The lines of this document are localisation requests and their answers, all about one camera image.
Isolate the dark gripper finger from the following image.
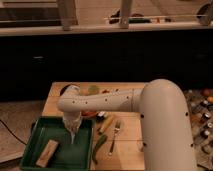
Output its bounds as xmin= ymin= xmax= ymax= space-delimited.
xmin=70 ymin=132 xmax=76 ymax=144

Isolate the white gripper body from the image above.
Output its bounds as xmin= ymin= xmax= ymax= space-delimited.
xmin=63 ymin=112 xmax=82 ymax=133

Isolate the tan towel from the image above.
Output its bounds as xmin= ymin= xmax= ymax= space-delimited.
xmin=36 ymin=140 xmax=59 ymax=167

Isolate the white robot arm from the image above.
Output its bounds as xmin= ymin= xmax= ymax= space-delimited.
xmin=58 ymin=79 xmax=197 ymax=171

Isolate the green plastic tray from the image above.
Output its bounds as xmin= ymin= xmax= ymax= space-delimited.
xmin=20 ymin=117 xmax=93 ymax=171

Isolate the red food pile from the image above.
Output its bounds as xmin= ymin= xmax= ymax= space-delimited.
xmin=81 ymin=89 xmax=111 ymax=118

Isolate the dark bowl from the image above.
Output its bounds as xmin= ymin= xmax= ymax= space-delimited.
xmin=60 ymin=84 xmax=80 ymax=96

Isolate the green chili pepper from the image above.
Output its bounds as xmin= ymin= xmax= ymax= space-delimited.
xmin=92 ymin=134 xmax=108 ymax=164

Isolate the green round vegetable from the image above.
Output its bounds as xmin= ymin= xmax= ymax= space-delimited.
xmin=88 ymin=85 xmax=100 ymax=95

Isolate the wooden cutting board table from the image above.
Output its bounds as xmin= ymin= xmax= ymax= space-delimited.
xmin=42 ymin=82 xmax=146 ymax=171

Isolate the yellow handled knife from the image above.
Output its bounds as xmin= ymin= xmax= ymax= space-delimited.
xmin=96 ymin=114 xmax=115 ymax=135

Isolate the black cable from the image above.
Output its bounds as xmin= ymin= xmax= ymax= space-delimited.
xmin=0 ymin=118 xmax=28 ymax=147

